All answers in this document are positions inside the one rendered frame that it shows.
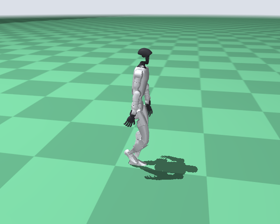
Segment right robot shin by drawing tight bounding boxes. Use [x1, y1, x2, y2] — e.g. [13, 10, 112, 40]
[128, 139, 147, 155]

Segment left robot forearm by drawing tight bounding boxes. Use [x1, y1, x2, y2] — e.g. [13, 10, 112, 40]
[144, 89, 151, 104]

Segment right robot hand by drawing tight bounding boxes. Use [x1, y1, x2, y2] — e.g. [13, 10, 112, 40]
[124, 110, 136, 127]

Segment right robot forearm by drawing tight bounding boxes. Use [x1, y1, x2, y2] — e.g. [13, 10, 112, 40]
[131, 91, 140, 115]

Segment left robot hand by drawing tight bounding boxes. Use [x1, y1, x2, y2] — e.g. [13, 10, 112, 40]
[145, 100, 153, 117]

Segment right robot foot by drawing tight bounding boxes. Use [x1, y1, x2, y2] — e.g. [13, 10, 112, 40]
[124, 149, 139, 164]

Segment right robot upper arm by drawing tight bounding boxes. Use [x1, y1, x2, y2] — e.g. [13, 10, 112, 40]
[133, 70, 143, 96]

